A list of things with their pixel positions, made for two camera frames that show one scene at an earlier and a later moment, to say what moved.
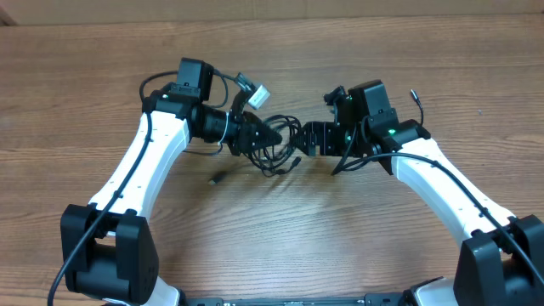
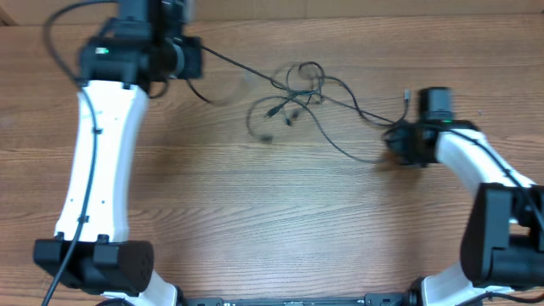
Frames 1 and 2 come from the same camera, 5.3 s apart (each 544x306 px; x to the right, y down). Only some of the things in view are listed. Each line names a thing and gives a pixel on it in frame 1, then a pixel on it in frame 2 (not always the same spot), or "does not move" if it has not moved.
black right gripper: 321,138 -> 402,150
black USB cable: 416,98 -> 363,116
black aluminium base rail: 388,299 does not move
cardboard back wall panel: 87,12 does not move
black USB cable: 279,158 -> 312,94
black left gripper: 249,126 -> 192,67
